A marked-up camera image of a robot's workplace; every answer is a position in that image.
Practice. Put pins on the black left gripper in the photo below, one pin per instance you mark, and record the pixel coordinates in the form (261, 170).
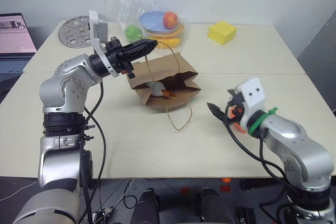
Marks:
(115, 53)

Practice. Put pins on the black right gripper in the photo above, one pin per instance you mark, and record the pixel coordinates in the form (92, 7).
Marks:
(235, 113)

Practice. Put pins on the brown paper bag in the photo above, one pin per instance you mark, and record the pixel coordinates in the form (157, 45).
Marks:
(162, 69)

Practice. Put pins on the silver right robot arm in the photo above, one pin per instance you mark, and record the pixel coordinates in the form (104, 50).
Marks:
(302, 150)

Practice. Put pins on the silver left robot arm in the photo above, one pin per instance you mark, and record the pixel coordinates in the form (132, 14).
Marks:
(71, 90)

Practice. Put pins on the white orange plush toy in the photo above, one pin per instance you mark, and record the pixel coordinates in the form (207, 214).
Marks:
(157, 89)

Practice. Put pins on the clear plastic bag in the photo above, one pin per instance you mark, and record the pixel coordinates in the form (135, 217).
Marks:
(123, 6)

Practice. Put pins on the yellow cheese plush toy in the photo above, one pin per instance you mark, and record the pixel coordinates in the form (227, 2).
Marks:
(222, 33)

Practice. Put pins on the green apple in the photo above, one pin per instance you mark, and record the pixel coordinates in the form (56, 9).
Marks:
(133, 32)

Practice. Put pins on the blue plate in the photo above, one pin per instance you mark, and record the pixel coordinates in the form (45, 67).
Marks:
(152, 20)

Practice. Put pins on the red apple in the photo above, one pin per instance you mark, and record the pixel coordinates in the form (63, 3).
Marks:
(170, 20)

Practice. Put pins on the round perforated metal disc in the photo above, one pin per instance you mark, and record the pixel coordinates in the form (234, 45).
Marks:
(74, 33)

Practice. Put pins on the dark rounded shape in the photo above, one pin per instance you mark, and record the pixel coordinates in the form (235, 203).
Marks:
(215, 205)
(147, 207)

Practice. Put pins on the open laptop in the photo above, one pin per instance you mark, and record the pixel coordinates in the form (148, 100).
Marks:
(14, 40)

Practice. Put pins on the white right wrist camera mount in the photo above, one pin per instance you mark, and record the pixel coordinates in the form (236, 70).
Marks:
(252, 95)

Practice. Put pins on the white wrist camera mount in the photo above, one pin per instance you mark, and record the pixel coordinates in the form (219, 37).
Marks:
(252, 95)
(97, 30)

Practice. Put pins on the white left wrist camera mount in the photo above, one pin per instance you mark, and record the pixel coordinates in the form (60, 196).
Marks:
(97, 30)

